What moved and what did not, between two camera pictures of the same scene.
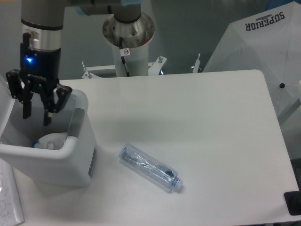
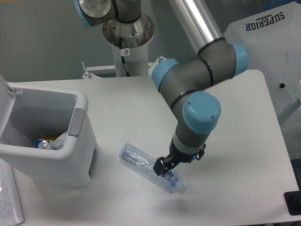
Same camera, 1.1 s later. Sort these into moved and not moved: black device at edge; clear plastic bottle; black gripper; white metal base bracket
Moved: black gripper
Not moved: white metal base bracket; clear plastic bottle; black device at edge
